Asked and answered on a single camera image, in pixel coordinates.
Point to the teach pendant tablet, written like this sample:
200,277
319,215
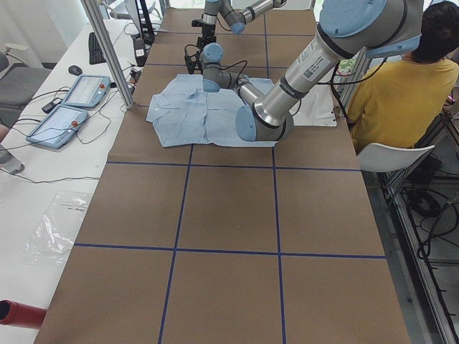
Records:
61,124
87,91

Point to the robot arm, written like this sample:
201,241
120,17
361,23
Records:
383,28
236,19

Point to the lower teach pendant tablet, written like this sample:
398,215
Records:
61,124

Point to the black smartphone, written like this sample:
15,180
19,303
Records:
50,106

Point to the black keyboard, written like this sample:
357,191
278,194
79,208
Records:
95,52

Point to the clear plastic bag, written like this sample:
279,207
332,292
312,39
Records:
54,236

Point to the light blue striped shirt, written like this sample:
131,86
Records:
183,113

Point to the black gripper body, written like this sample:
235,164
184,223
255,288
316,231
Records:
193,61
209,31

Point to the black computer mouse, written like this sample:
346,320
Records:
74,70

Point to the person in yellow shirt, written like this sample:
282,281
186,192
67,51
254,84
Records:
397,102

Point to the aluminium frame post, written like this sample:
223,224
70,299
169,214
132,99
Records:
95,18

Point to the white chair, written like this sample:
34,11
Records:
380,158

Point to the red cylinder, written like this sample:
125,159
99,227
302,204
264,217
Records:
21,315

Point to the upper teach pendant tablet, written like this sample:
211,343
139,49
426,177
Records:
87,91

